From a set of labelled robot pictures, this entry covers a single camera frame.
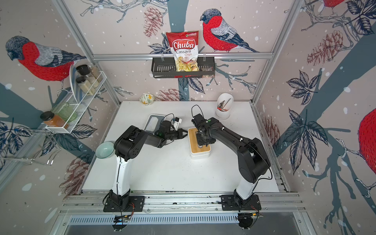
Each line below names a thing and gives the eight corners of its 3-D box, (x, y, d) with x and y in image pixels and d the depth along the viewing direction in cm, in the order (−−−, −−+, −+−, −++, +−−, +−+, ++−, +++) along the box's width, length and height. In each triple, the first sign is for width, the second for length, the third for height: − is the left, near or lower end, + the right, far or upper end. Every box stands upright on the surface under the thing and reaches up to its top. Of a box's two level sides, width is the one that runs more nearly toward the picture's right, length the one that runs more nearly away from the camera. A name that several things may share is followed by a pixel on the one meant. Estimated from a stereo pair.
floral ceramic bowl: (139, 105, 121) (138, 101, 118) (142, 97, 128) (141, 93, 125) (153, 105, 121) (152, 101, 118) (155, 96, 128) (154, 93, 125)
